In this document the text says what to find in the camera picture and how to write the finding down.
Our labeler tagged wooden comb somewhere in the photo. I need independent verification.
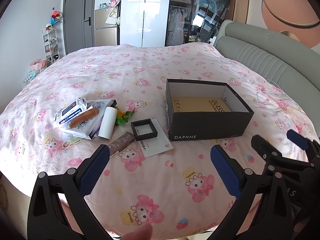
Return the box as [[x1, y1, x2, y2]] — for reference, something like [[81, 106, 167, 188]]
[[69, 107, 93, 128]]

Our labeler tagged cream hanging bag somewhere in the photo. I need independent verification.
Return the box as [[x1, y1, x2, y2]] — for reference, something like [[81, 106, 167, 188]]
[[105, 7, 121, 26]]

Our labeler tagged round wall decoration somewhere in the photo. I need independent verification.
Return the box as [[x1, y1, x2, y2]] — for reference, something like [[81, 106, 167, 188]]
[[261, 0, 320, 29]]

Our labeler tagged glass door wardrobe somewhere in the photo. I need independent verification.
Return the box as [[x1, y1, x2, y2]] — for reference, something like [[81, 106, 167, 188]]
[[165, 0, 218, 47]]

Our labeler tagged pink bouquet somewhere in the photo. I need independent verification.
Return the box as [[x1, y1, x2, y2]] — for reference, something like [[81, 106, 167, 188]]
[[30, 58, 48, 71]]

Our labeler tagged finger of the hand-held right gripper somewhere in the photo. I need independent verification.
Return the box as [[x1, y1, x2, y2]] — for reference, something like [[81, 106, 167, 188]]
[[251, 134, 313, 174], [287, 129, 320, 164]]

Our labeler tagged pink printed blanket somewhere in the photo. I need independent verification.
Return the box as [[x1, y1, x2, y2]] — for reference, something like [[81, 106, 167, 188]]
[[0, 42, 314, 238]]

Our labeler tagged yellow flat packet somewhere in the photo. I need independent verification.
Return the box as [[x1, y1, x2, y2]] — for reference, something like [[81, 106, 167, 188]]
[[172, 97, 232, 113]]

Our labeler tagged black square frame box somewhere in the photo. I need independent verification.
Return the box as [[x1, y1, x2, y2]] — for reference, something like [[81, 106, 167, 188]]
[[131, 118, 158, 142]]

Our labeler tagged green yellow snack wrapper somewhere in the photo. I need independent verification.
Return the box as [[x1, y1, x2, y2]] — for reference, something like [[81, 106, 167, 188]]
[[115, 106, 136, 125]]

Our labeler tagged person's left hand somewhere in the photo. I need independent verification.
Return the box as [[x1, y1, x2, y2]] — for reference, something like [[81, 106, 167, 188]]
[[122, 223, 154, 240]]

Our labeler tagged white blue wet wipes pack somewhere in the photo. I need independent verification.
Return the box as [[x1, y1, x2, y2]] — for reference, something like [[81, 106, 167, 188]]
[[53, 99, 88, 129]]

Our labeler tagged grey door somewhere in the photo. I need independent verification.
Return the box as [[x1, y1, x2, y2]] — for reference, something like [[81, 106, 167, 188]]
[[62, 0, 97, 55]]

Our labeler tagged white envelope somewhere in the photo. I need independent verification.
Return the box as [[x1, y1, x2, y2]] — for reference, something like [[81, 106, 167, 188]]
[[140, 118, 174, 158]]

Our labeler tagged black shoe box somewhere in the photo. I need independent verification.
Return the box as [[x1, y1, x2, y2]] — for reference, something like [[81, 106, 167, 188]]
[[166, 78, 255, 142]]

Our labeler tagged brown bar packet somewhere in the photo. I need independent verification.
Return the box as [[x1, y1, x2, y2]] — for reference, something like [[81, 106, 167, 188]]
[[108, 132, 135, 158]]

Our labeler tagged beige cabinet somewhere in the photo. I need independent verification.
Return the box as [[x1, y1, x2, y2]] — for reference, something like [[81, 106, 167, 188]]
[[94, 7, 121, 47]]

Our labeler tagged black skateboard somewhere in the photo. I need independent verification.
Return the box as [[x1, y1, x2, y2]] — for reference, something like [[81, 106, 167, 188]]
[[197, 0, 231, 43]]

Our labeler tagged purple black flat box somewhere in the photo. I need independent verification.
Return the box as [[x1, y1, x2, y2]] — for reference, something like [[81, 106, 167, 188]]
[[60, 99, 117, 140]]

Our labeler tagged white wardrobe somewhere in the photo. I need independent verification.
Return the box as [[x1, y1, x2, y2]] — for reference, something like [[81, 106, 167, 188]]
[[117, 0, 173, 47]]

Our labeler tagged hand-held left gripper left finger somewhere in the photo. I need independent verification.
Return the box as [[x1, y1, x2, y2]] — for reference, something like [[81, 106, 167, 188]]
[[27, 144, 118, 240]]

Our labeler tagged white paper roll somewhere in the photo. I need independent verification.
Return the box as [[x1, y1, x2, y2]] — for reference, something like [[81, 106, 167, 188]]
[[98, 106, 118, 139]]

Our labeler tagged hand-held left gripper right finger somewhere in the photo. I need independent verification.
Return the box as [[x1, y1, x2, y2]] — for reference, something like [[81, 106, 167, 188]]
[[207, 144, 294, 240]]

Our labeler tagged white shelf rack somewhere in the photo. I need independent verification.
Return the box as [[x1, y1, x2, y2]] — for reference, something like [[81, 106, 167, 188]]
[[42, 27, 61, 63]]

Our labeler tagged grey upholstered bed headboard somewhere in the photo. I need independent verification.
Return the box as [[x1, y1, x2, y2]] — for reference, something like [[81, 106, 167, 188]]
[[215, 20, 320, 110]]

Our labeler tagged small yellow picture card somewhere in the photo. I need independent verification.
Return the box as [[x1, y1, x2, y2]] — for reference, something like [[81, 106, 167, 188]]
[[61, 135, 87, 153]]

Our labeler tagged white cable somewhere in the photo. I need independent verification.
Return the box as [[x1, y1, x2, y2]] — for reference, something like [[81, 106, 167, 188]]
[[256, 80, 303, 105]]

